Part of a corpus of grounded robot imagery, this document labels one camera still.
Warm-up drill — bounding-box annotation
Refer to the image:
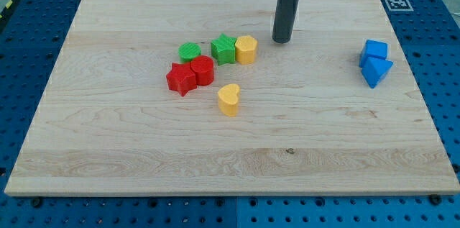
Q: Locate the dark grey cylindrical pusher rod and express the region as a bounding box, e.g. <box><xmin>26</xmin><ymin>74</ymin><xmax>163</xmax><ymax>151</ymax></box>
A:
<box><xmin>272</xmin><ymin>0</ymin><xmax>299</xmax><ymax>44</ymax></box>

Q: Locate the yellow hexagon block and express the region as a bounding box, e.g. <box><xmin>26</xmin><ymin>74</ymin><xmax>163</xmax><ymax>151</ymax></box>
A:
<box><xmin>235</xmin><ymin>35</ymin><xmax>258</xmax><ymax>65</ymax></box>

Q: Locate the green star block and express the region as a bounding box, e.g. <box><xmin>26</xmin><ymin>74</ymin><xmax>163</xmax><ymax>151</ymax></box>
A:
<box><xmin>211</xmin><ymin>33</ymin><xmax>236</xmax><ymax>65</ymax></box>

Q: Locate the blue cube block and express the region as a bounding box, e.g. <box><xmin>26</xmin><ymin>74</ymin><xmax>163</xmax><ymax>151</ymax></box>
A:
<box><xmin>359</xmin><ymin>40</ymin><xmax>388</xmax><ymax>68</ymax></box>

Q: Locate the white fiducial marker tag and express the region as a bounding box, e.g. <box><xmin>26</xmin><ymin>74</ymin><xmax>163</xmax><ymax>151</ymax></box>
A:
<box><xmin>384</xmin><ymin>0</ymin><xmax>413</xmax><ymax>12</ymax></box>

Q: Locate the blue triangle block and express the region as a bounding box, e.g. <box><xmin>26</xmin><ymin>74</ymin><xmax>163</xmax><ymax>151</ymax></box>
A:
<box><xmin>362</xmin><ymin>57</ymin><xmax>393</xmax><ymax>88</ymax></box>

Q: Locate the red cylinder block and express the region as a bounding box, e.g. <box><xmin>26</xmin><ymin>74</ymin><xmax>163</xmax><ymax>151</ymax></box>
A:
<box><xmin>190</xmin><ymin>55</ymin><xmax>214</xmax><ymax>86</ymax></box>

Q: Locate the green cylinder block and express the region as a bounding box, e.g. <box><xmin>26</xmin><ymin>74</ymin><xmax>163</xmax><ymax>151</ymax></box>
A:
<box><xmin>178</xmin><ymin>42</ymin><xmax>201</xmax><ymax>63</ymax></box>

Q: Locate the yellow heart block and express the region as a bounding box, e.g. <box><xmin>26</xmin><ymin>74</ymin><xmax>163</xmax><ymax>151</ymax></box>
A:
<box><xmin>218</xmin><ymin>83</ymin><xmax>240</xmax><ymax>117</ymax></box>

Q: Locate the red star block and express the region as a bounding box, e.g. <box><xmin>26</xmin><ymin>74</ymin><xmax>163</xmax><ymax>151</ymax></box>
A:
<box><xmin>166</xmin><ymin>63</ymin><xmax>198</xmax><ymax>96</ymax></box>

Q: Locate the light wooden board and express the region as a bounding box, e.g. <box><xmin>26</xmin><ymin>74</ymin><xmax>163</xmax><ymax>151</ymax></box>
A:
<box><xmin>5</xmin><ymin>0</ymin><xmax>459</xmax><ymax>197</ymax></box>

